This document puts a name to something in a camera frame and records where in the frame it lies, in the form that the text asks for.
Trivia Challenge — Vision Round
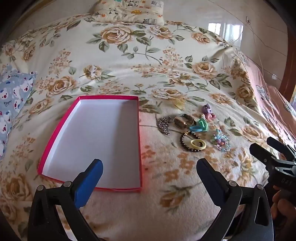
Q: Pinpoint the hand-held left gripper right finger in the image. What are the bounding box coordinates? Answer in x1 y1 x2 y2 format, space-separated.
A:
196 158 274 241

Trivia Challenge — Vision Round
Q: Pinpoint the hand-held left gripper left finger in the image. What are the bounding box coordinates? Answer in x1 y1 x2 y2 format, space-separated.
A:
27 159 104 241

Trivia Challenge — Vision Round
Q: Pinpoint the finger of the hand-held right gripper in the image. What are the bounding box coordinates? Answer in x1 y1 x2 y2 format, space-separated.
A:
266 137 296 159
250 143 296 168

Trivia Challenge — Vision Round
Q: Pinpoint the yellow plastic ring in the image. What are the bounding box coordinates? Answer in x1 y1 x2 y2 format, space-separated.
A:
190 138 207 150

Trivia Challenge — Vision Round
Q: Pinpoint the blue crystal bead bracelet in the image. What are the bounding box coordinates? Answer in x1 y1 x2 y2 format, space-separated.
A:
210 136 231 152

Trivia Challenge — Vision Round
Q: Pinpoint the red shallow cardboard box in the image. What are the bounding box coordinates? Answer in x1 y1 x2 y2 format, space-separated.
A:
37 95 142 193

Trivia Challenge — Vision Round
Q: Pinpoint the black bead bracelet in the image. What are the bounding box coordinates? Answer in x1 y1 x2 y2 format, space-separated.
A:
180 131 204 153

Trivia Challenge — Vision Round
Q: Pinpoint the green ribbon hair tie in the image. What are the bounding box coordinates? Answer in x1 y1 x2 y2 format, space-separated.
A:
189 118 208 133

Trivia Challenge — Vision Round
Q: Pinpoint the silver rhinestone hair clip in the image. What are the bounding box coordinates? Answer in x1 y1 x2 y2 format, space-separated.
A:
157 116 173 136

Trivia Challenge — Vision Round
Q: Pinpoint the amber translucent hair clip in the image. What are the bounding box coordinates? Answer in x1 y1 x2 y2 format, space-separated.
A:
172 98 185 109

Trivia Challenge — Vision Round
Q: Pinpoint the person's right hand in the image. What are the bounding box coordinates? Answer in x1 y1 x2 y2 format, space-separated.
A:
271 185 296 220

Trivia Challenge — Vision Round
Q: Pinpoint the pink heart-print bedsheet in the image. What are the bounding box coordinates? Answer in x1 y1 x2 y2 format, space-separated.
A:
231 50 296 151

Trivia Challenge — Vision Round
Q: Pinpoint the blue bear-print pillow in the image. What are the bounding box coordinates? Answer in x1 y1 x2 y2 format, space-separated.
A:
0 64 37 160

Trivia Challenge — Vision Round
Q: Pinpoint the floral fleece blanket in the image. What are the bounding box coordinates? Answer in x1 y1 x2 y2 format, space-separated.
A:
0 14 278 241

